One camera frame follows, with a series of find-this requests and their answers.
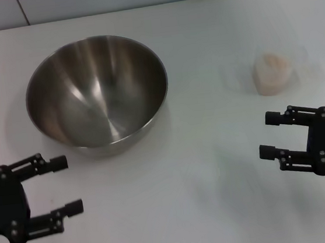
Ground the stainless steel mixing bowl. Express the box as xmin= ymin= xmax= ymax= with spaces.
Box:
xmin=18 ymin=28 xmax=176 ymax=165

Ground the clear plastic measuring cup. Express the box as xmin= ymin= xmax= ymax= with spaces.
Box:
xmin=247 ymin=38 xmax=314 ymax=99

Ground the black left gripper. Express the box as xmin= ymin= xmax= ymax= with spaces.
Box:
xmin=0 ymin=149 xmax=87 ymax=243

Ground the white rice heap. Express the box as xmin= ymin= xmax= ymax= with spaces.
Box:
xmin=250 ymin=50 xmax=296 ymax=97

